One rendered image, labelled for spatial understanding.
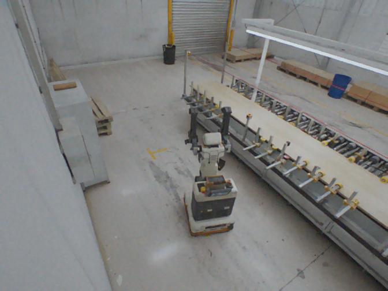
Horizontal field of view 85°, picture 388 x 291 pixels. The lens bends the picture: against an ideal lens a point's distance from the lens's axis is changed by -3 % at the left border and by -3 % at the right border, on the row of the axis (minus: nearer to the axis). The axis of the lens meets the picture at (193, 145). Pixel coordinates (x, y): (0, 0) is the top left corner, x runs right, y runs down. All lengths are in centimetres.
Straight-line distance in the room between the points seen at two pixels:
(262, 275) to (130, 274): 165
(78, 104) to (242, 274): 301
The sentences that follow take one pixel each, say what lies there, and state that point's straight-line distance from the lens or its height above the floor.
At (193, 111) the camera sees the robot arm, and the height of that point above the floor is 161.
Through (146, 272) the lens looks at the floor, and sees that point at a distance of 313.
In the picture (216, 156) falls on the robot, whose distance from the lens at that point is 277.
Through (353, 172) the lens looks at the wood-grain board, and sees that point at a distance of 378.
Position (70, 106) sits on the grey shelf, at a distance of 319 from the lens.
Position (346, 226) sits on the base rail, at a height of 69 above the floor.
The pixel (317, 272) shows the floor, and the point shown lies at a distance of 360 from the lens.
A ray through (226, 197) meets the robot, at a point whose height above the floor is 72.
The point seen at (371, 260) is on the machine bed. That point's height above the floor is 26.
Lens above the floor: 289
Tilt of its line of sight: 38 degrees down
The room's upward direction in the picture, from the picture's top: 4 degrees clockwise
